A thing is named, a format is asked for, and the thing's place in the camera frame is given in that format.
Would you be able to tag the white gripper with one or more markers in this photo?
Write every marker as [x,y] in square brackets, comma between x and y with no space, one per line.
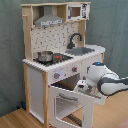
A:
[83,87]

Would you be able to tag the white oven door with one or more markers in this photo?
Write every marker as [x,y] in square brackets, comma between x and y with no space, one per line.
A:
[63,102]

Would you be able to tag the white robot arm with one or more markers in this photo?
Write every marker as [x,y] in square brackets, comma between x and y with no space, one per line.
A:
[100,78]

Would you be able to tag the wooden toy kitchen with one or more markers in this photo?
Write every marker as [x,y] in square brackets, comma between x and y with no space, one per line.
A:
[39,78]

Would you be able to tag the right red stove knob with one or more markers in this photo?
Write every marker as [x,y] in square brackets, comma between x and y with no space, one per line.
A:
[74,69]

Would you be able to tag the white cupboard door with dispenser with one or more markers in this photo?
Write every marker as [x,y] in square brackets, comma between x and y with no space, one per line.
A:
[87,62]

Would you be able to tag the grey toy sink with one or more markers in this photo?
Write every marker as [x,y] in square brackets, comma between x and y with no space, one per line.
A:
[79,51]

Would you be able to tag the black toy faucet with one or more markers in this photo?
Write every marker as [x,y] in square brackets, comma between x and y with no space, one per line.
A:
[71,44]

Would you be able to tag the black toy stovetop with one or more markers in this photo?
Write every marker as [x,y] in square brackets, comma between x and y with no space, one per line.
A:
[57,58]

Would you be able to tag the small metal pot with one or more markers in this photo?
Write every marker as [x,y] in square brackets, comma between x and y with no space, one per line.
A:
[45,56]

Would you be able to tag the white toy microwave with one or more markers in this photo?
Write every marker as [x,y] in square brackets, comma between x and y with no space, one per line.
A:
[78,11]

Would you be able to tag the grey range hood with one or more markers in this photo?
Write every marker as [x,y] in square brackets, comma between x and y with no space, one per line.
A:
[48,18]

